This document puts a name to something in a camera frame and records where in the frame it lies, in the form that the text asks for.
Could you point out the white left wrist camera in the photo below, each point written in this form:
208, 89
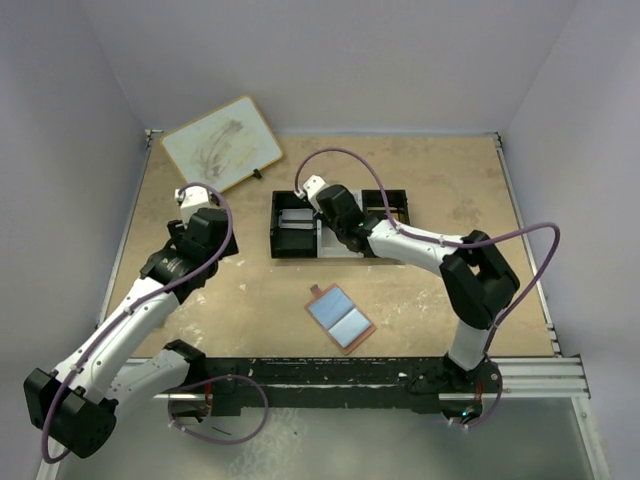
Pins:
190, 199

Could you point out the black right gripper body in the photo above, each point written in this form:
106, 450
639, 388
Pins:
339, 231

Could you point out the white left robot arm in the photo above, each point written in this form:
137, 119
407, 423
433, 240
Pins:
74, 405

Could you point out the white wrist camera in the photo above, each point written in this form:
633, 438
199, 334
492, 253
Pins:
190, 199
310, 188

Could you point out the white middle bin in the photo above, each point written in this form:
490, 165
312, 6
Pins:
328, 245

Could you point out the black bin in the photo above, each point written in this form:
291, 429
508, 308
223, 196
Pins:
290, 244
372, 202

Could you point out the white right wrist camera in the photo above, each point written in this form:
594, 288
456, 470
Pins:
310, 188

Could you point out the whiteboard with orange frame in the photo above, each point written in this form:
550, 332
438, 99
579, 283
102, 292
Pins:
223, 147

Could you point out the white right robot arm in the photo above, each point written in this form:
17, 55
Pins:
479, 282

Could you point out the black right bin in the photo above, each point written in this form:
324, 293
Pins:
372, 202

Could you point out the black left bin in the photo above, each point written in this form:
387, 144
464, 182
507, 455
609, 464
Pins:
290, 244

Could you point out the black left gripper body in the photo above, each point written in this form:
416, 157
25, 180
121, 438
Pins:
177, 230

